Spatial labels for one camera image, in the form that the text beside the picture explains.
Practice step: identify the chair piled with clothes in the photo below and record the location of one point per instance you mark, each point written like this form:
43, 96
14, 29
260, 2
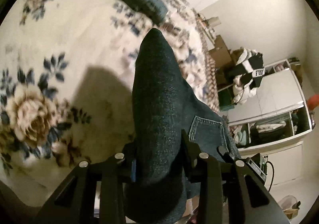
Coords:
229, 93

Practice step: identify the white wardrobe shelf unit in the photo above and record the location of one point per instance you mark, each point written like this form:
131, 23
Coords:
275, 122

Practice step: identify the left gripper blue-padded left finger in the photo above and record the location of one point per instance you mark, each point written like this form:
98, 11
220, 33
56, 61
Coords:
91, 193

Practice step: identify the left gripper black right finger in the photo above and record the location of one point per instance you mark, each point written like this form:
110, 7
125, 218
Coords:
230, 190

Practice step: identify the floral bed blanket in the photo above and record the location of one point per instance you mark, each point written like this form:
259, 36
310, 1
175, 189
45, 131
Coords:
67, 70

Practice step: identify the beige cylindrical lamp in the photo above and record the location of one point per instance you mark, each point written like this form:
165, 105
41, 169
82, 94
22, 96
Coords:
214, 22

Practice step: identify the dark blue denim jeans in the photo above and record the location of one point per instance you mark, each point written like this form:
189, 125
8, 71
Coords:
164, 105

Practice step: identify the brown cardboard box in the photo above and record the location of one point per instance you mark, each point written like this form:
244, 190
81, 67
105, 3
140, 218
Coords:
220, 54

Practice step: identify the white bedside table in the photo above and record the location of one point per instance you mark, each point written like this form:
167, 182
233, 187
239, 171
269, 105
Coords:
207, 28

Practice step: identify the black white sweater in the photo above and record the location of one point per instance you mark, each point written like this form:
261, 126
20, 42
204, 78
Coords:
249, 69

